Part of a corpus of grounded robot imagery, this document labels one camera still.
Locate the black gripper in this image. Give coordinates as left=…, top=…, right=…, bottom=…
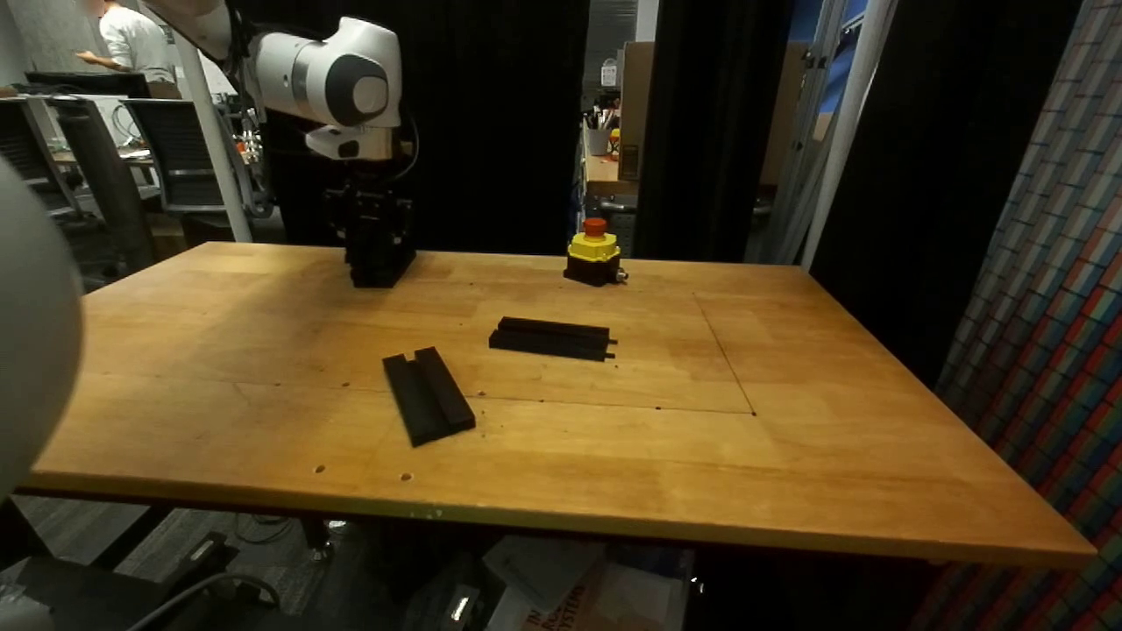
left=327, top=159, right=420, bottom=280

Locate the yellow red emergency stop button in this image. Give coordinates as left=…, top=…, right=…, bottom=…
left=562, top=214, right=631, bottom=290

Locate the grey metal shelf rack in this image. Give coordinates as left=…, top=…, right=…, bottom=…
left=116, top=91, right=257, bottom=241

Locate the brown cardboard box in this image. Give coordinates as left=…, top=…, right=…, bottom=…
left=615, top=37, right=660, bottom=185

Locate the person in white shirt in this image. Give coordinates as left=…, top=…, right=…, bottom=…
left=72, top=0, right=179, bottom=85

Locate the narrow black curtain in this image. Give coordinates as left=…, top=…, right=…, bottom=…
left=634, top=0, right=798, bottom=266

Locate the papers and box under table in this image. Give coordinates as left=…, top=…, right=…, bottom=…
left=482, top=529, right=695, bottom=631

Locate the black office chair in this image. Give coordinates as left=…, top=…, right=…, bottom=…
left=0, top=548, right=289, bottom=631

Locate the white upright pole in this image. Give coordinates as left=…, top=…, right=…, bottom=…
left=798, top=0, right=905, bottom=272

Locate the black curtain beside backdrop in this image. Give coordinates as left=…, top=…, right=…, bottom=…
left=809, top=0, right=1082, bottom=390

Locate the colourful patterned backdrop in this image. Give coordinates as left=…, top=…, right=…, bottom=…
left=908, top=0, right=1122, bottom=631

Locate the white slanted post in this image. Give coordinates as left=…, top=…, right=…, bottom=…
left=172, top=31, right=257, bottom=245

